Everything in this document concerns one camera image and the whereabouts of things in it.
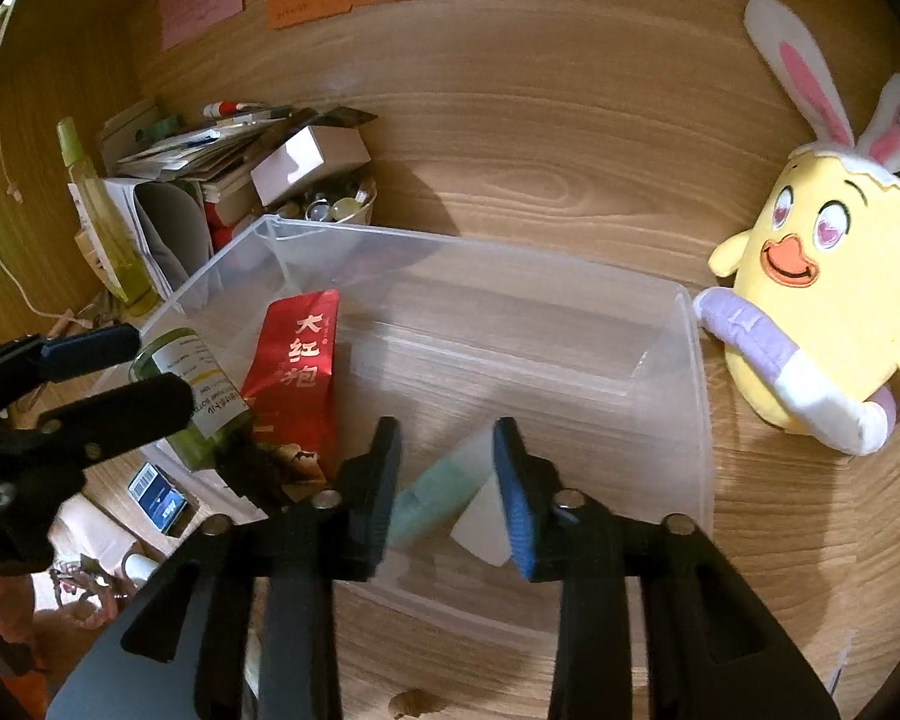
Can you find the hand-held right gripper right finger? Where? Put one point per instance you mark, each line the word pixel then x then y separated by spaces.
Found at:
pixel 511 495

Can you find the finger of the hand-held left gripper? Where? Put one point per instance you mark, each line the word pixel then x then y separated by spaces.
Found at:
pixel 124 406
pixel 86 351

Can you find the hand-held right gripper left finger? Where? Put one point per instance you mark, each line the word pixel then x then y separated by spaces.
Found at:
pixel 386 480

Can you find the teal squeeze tube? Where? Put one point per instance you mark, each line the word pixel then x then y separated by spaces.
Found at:
pixel 427 495

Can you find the green glass bottle white label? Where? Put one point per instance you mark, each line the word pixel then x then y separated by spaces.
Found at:
pixel 187 382

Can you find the red tea packet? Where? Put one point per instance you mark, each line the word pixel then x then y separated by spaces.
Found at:
pixel 300 367

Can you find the clear plastic storage bin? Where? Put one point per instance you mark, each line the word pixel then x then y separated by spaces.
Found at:
pixel 532 315

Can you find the small blue box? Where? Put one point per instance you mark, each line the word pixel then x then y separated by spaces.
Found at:
pixel 157 499

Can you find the yellow-green spray bottle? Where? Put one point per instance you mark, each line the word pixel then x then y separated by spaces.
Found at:
pixel 105 225

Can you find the white folded paper sheets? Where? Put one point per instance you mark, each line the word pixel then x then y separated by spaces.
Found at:
pixel 157 225

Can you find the small white cup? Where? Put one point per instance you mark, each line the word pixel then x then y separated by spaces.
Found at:
pixel 139 566

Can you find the stack of papers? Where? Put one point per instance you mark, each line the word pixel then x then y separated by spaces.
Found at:
pixel 180 150

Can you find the white bowl of stones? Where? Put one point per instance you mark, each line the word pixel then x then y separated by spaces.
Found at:
pixel 330 208

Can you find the red and white marker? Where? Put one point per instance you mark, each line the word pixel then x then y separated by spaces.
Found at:
pixel 229 109

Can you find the white cardboard box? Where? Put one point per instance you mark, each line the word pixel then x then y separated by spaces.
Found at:
pixel 307 165

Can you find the dark flat object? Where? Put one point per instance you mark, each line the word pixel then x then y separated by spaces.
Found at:
pixel 345 118

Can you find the yellow chick plush toy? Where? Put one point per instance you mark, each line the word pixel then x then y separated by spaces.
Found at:
pixel 832 300

